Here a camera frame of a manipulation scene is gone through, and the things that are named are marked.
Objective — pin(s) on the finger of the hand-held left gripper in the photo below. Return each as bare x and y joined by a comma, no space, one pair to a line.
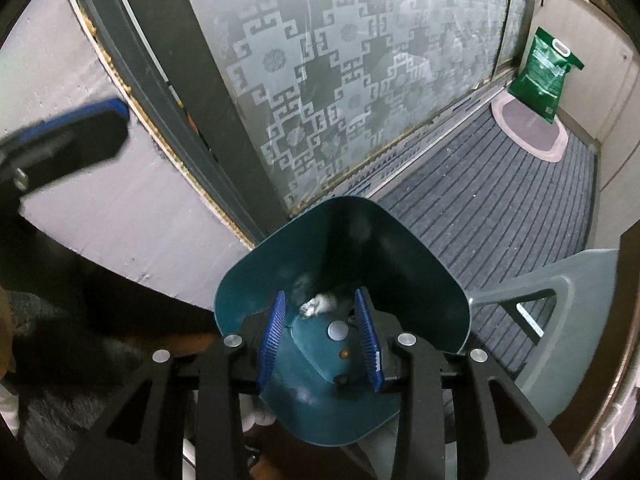
75,132

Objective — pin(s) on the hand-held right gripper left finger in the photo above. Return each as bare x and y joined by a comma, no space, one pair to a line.
270,345

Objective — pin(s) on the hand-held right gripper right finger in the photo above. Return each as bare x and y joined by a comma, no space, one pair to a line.
369,345

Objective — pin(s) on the white round lid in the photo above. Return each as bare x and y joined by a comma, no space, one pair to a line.
338,330

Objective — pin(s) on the white tissue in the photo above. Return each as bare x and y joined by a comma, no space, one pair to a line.
317,305

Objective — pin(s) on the teal plastic trash bin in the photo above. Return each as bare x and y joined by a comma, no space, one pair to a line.
380,250

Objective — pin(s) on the grey striped floor rug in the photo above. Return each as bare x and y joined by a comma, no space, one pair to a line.
490,200

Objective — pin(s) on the grey plastic stool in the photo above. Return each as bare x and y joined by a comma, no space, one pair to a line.
565,270

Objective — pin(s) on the frosted patterned glass door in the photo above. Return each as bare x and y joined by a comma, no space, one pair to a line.
522,10
325,60

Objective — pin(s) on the grey oval floor mat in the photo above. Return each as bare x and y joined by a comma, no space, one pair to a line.
530,130

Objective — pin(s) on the green printed sack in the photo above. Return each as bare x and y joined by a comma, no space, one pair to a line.
542,70

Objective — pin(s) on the cream kitchen cabinet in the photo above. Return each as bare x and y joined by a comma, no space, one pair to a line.
595,25

